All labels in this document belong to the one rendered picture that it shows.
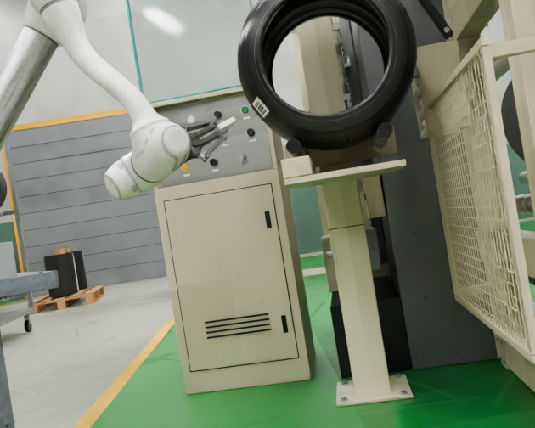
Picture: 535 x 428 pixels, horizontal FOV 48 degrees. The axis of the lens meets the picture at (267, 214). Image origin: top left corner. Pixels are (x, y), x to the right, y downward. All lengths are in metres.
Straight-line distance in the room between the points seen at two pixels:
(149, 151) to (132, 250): 9.60
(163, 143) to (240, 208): 1.19
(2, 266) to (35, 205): 9.95
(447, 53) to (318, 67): 0.45
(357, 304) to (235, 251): 0.62
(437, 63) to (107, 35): 9.79
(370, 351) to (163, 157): 1.18
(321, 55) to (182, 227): 0.93
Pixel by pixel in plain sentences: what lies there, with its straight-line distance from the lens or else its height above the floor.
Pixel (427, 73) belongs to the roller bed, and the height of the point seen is 1.10.
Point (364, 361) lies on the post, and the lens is 2.25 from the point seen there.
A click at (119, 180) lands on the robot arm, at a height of 0.84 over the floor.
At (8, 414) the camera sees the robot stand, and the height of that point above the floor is 0.33.
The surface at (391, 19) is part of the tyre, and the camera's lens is 1.90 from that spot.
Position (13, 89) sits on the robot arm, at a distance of 1.82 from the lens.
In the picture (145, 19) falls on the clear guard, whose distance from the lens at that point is 2.80.
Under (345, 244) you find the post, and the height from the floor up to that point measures 0.56.
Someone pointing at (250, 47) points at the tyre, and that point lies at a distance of 1.90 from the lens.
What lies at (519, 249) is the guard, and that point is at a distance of 1.36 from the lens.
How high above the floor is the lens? 0.68
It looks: 1 degrees up
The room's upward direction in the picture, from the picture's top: 9 degrees counter-clockwise
